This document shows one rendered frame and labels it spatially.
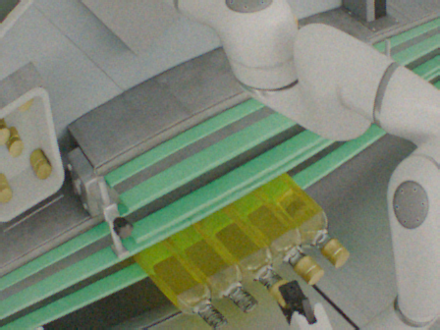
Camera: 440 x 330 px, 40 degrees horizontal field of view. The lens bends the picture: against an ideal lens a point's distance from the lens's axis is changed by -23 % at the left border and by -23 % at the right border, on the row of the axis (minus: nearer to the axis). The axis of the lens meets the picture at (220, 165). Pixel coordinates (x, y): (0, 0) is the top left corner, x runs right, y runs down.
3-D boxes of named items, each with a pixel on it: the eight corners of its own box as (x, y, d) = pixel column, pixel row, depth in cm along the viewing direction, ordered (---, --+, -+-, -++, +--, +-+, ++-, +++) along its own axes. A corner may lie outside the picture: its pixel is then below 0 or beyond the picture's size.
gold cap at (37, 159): (27, 166, 111) (35, 181, 109) (30, 148, 110) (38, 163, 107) (41, 165, 114) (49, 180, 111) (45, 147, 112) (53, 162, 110)
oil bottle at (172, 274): (119, 241, 121) (190, 322, 109) (113, 220, 117) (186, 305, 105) (144, 228, 123) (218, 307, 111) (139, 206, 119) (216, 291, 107)
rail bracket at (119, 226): (92, 227, 114) (131, 278, 107) (74, 155, 102) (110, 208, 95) (106, 220, 115) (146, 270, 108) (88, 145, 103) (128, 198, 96)
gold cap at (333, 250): (338, 241, 116) (352, 254, 114) (323, 256, 116) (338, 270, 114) (333, 235, 113) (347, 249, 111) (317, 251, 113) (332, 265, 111)
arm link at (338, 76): (400, 47, 71) (405, 127, 84) (243, -26, 82) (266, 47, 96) (368, 95, 68) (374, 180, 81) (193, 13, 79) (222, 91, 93)
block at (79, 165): (72, 193, 117) (89, 220, 113) (63, 154, 110) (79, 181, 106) (87, 185, 118) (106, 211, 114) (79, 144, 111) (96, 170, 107)
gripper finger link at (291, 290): (309, 308, 104) (296, 281, 108) (311, 299, 101) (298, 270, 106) (291, 315, 103) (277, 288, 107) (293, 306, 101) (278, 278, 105)
